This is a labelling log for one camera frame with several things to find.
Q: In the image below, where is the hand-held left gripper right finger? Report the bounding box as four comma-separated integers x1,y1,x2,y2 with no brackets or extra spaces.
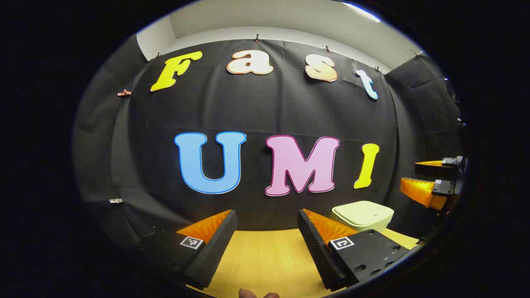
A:
298,209,414,291

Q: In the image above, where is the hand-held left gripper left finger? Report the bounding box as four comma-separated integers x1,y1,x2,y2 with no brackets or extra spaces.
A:
139,209,238,290

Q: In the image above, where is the green desktop garbage bin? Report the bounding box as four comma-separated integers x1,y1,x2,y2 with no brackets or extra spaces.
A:
331,201,395,232

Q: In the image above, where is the wooden desktop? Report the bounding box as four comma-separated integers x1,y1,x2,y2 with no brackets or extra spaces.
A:
186,228,421,298

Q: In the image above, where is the black backdrop cloth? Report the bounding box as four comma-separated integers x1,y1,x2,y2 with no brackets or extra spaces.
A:
72,35,464,249

